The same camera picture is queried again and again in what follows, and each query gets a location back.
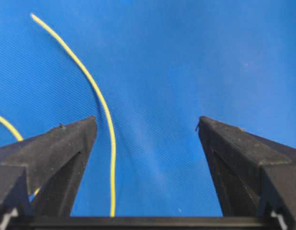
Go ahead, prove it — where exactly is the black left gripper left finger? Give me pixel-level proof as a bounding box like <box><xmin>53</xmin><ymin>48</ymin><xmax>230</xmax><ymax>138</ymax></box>
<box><xmin>0</xmin><ymin>116</ymin><xmax>97</xmax><ymax>230</ymax></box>

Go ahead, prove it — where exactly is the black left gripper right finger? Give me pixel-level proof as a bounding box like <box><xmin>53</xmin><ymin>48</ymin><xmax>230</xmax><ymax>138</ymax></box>
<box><xmin>196</xmin><ymin>116</ymin><xmax>296</xmax><ymax>230</ymax></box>

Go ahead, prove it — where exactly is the yellow solder wire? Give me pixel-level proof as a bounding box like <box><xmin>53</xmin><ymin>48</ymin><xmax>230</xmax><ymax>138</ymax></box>
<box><xmin>0</xmin><ymin>13</ymin><xmax>116</xmax><ymax>218</ymax></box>

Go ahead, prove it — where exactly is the blue table cloth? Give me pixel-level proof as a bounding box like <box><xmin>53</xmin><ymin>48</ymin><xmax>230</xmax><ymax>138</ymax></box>
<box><xmin>0</xmin><ymin>0</ymin><xmax>296</xmax><ymax>216</ymax></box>

